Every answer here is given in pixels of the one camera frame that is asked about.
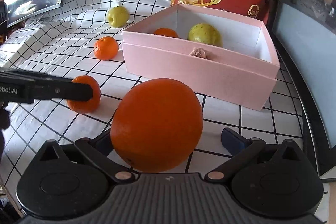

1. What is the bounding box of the yellow-green apple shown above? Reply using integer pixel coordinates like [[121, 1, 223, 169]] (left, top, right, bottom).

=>
[[106, 6, 130, 28]]

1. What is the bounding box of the large orange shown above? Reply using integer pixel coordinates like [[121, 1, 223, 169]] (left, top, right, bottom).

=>
[[110, 79, 203, 173]]

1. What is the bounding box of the small mandarin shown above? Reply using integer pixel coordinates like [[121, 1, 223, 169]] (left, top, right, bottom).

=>
[[94, 36, 118, 61], [67, 76, 101, 114]]

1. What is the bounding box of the green pear in box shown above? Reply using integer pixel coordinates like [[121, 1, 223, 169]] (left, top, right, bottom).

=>
[[187, 23, 223, 48]]

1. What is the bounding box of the pink gift box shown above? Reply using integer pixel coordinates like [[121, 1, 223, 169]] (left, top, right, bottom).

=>
[[122, 5, 280, 110]]

